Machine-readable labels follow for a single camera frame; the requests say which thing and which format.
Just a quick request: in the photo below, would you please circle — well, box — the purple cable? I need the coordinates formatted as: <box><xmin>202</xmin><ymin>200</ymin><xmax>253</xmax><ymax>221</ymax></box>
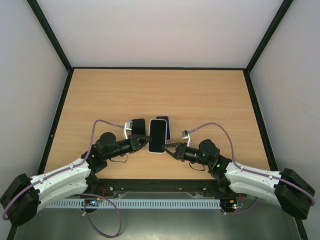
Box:
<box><xmin>188</xmin><ymin>122</ymin><xmax>316</xmax><ymax>216</ymax></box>
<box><xmin>1</xmin><ymin>119</ymin><xmax>123</xmax><ymax>237</ymax></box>

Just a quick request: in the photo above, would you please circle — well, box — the black aluminium frame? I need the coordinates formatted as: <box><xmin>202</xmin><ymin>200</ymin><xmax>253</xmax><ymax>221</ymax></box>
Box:
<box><xmin>5</xmin><ymin>0</ymin><xmax>309</xmax><ymax>240</ymax></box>

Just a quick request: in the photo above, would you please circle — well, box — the black front mounting rail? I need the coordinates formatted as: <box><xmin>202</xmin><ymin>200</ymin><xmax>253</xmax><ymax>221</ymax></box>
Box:
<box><xmin>23</xmin><ymin>177</ymin><xmax>292</xmax><ymax>201</ymax></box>

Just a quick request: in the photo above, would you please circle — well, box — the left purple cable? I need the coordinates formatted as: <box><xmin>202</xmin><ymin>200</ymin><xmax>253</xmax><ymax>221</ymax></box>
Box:
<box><xmin>1</xmin><ymin>119</ymin><xmax>123</xmax><ymax>237</ymax></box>

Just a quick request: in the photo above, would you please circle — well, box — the silver white phone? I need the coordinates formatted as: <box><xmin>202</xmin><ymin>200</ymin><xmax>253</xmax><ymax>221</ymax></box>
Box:
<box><xmin>156</xmin><ymin>116</ymin><xmax>171</xmax><ymax>140</ymax></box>

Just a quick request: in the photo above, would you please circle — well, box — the lilac phone case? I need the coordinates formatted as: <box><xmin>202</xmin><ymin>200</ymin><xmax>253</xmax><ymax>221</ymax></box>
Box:
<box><xmin>155</xmin><ymin>115</ymin><xmax>172</xmax><ymax>141</ymax></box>

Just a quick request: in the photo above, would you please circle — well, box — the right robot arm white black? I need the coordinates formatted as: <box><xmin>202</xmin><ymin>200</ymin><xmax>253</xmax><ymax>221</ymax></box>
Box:
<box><xmin>162</xmin><ymin>139</ymin><xmax>315</xmax><ymax>220</ymax></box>

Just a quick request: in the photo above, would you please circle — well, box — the blue phone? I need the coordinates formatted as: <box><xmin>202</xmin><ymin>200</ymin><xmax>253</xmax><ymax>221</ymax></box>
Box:
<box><xmin>131</xmin><ymin>119</ymin><xmax>146</xmax><ymax>136</ymax></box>

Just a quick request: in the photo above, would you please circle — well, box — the light blue slotted cable duct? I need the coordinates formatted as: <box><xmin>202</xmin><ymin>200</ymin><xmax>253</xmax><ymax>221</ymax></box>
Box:
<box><xmin>47</xmin><ymin>198</ymin><xmax>221</xmax><ymax>210</ymax></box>

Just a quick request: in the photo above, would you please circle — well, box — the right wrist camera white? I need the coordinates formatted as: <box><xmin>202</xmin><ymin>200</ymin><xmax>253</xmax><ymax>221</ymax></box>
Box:
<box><xmin>181</xmin><ymin>130</ymin><xmax>191</xmax><ymax>147</ymax></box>

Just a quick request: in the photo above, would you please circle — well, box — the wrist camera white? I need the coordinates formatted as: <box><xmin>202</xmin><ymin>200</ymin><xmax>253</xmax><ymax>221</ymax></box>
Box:
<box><xmin>181</xmin><ymin>130</ymin><xmax>191</xmax><ymax>147</ymax></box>
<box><xmin>123</xmin><ymin>120</ymin><xmax>133</xmax><ymax>139</ymax></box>

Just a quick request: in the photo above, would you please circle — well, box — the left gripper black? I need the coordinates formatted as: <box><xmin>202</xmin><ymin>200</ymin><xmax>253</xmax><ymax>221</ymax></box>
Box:
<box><xmin>104</xmin><ymin>133</ymin><xmax>151</xmax><ymax>160</ymax></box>

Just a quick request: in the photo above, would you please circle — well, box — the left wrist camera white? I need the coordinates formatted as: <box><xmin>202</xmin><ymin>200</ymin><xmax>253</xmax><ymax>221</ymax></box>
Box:
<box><xmin>123</xmin><ymin>120</ymin><xmax>133</xmax><ymax>139</ymax></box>

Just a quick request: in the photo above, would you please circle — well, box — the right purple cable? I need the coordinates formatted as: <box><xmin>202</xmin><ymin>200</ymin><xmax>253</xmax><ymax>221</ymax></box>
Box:
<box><xmin>188</xmin><ymin>122</ymin><xmax>316</xmax><ymax>216</ymax></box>

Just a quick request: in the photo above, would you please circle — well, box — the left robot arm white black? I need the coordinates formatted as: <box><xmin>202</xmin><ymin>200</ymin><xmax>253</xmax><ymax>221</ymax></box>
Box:
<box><xmin>0</xmin><ymin>132</ymin><xmax>152</xmax><ymax>227</ymax></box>

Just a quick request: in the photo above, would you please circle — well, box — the black phone case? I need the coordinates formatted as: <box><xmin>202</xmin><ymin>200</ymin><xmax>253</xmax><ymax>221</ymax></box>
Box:
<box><xmin>130</xmin><ymin>118</ymin><xmax>147</xmax><ymax>136</ymax></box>

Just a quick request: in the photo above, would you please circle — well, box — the dark blue phone screen up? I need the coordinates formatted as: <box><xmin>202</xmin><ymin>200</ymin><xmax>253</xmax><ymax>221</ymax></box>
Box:
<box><xmin>149</xmin><ymin>119</ymin><xmax>167</xmax><ymax>153</ymax></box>

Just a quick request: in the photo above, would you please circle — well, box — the clear phone case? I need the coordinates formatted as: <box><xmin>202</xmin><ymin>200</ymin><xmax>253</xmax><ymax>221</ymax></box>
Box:
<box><xmin>147</xmin><ymin>118</ymin><xmax>168</xmax><ymax>154</ymax></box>

